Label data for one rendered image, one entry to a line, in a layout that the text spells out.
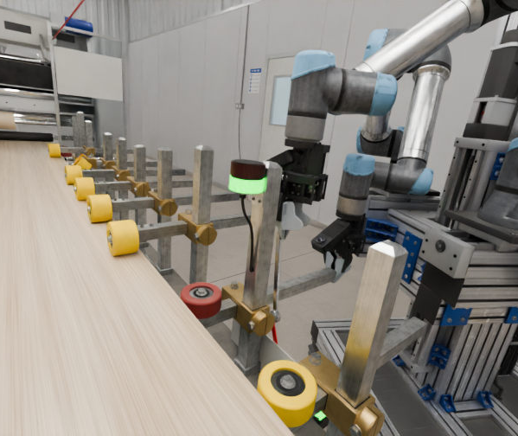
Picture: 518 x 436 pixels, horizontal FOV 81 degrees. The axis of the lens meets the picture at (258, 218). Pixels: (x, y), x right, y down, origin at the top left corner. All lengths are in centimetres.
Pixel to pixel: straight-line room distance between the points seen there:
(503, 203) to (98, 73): 278
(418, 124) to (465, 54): 238
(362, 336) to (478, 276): 57
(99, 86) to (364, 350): 282
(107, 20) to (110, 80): 682
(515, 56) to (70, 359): 132
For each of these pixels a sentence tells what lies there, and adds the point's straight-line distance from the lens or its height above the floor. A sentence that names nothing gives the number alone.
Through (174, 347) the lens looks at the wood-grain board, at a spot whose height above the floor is 90.
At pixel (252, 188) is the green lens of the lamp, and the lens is 51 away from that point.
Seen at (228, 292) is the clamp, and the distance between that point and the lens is 69.
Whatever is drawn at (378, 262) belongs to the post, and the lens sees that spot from 41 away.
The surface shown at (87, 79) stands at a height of 141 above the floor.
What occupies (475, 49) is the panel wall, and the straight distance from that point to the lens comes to 331.
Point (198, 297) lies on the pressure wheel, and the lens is 61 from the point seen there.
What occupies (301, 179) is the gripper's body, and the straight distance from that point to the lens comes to 59.
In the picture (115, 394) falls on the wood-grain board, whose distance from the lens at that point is 46.
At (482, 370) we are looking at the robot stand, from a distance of 164.
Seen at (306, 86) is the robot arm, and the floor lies 130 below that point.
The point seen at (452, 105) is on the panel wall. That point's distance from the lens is 326.
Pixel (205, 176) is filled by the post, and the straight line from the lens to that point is 76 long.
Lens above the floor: 124
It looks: 18 degrees down
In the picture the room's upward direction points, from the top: 6 degrees clockwise
